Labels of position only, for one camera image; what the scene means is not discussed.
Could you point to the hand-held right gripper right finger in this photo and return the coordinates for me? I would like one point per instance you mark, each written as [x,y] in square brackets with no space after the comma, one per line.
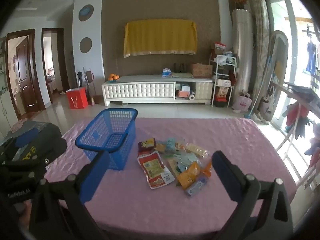
[221,166]

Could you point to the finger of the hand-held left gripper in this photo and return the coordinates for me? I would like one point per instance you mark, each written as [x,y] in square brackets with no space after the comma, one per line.
[25,166]
[19,142]

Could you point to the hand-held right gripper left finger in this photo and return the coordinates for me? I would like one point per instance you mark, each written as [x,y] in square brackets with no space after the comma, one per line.
[96,165]

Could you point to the small orange snack packet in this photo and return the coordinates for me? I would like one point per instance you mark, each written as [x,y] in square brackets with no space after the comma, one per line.
[207,170]

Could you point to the yellow cracker packet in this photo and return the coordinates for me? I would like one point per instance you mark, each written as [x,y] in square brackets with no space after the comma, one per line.
[197,150]

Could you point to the long orange snack packet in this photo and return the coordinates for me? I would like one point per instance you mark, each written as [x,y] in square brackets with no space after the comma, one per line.
[190,176]

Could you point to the blue plastic basket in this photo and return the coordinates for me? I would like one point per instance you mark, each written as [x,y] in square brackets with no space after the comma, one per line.
[117,120]

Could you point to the red snack packet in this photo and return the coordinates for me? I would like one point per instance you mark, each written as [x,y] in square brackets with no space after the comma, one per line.
[147,145]

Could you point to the clear blue dotted packet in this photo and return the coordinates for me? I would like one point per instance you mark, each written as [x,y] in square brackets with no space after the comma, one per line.
[171,143]

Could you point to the red white pouch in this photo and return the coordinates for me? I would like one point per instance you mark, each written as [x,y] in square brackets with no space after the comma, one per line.
[152,167]

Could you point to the person's left forearm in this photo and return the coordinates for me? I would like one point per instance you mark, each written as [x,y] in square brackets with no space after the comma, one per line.
[22,215]

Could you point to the pink quilted table cover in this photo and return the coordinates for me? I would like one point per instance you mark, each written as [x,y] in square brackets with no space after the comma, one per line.
[237,142]

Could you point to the person's dark printed clothing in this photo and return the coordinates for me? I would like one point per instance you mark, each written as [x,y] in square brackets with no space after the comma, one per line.
[47,130]

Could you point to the blue mop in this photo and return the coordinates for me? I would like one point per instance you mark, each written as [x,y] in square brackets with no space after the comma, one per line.
[250,115]

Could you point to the brown wooden door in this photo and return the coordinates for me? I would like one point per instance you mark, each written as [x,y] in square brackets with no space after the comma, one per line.
[25,80]

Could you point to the pink shopping bag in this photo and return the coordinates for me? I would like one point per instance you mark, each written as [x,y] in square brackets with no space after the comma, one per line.
[242,103]

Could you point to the broom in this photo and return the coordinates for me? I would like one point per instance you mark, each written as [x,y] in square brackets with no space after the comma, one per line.
[92,97]

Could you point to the red gift bag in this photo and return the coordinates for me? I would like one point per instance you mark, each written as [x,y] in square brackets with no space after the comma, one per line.
[76,98]

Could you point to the paper towel roll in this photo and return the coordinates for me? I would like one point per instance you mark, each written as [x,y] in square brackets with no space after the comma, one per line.
[192,98]

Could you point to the orange box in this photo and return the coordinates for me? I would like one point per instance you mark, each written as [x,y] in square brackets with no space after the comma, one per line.
[183,94]

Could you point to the white TV cabinet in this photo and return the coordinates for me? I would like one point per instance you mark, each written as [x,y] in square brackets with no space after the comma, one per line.
[140,90]

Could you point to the red garment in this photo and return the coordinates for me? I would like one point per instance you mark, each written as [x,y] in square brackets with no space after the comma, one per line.
[292,113]

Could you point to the pile of oranges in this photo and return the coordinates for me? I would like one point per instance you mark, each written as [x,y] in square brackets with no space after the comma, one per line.
[114,77]

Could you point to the cardboard box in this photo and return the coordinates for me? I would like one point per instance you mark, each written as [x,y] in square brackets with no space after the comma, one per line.
[202,70]

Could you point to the white metal rack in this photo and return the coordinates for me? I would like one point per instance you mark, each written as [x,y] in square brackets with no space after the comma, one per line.
[223,67]

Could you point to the clothes drying rack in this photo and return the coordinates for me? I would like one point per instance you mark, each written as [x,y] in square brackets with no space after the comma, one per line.
[295,92]

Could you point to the black bag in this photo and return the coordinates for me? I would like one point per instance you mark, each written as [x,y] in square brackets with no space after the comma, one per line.
[179,68]

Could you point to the blue tissue box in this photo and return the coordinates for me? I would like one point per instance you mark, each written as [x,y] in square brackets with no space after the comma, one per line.
[166,73]

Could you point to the silver column air conditioner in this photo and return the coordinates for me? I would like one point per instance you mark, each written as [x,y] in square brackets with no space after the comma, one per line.
[242,50]

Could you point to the beige curtain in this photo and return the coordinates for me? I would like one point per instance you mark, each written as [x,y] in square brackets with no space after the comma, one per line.
[261,30]

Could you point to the yellow cloth cover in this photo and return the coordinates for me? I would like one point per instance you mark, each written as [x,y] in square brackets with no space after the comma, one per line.
[160,37]

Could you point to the brown round wall decor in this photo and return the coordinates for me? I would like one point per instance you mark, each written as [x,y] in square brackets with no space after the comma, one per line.
[85,44]

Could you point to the blue round wall decor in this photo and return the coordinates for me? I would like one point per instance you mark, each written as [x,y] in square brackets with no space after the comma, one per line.
[86,12]

